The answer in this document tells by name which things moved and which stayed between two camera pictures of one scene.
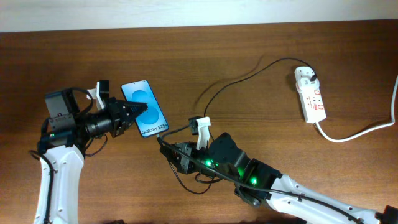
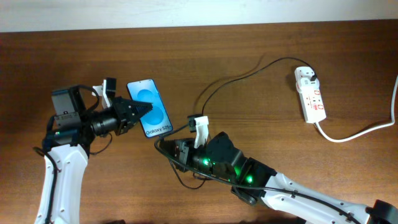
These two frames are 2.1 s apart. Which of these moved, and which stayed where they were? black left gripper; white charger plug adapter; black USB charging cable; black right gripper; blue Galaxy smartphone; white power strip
Moved: black USB charging cable; blue Galaxy smartphone
Stayed: white charger plug adapter; black right gripper; black left gripper; white power strip
